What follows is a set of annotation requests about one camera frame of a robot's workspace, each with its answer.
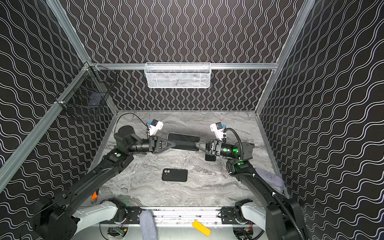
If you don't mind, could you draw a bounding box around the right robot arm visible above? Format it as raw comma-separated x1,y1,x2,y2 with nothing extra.
195,128,309,240

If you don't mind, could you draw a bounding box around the black wire basket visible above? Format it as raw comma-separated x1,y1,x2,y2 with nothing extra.
58,62,118,122

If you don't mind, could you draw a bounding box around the black phone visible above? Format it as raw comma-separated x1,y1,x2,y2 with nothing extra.
168,133,201,152

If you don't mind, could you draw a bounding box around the yellow tag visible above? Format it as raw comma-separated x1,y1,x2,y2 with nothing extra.
193,220,212,237

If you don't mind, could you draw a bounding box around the aluminium front rail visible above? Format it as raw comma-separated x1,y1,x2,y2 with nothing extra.
59,205,304,228

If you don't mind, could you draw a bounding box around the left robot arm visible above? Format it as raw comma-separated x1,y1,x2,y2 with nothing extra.
29,126,176,240

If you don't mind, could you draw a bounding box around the white wire basket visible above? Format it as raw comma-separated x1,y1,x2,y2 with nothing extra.
144,62,212,89

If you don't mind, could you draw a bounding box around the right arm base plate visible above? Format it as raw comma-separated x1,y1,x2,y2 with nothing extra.
220,206,263,225

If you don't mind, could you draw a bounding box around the black phone case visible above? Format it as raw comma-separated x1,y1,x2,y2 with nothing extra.
162,169,188,183

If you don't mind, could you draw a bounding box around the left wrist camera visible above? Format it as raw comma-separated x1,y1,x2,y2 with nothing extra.
148,119,164,136

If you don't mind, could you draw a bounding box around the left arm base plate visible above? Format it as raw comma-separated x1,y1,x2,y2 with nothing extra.
101,207,143,225

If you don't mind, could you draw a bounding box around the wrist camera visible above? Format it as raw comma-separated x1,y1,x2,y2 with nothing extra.
210,122,226,141
148,119,164,136

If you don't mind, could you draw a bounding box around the light blue phone case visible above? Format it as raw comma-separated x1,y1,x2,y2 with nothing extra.
205,154,217,162

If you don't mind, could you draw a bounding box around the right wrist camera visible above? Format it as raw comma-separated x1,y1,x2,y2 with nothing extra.
210,122,226,141

